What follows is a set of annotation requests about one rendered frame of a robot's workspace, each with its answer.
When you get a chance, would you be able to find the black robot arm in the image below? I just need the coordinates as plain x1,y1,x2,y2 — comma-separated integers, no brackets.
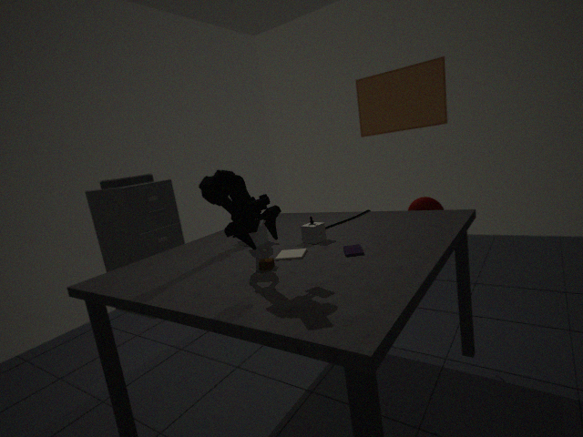
199,170,270,233

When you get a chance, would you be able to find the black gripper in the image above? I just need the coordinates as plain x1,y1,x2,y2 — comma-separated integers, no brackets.
225,197,281,250

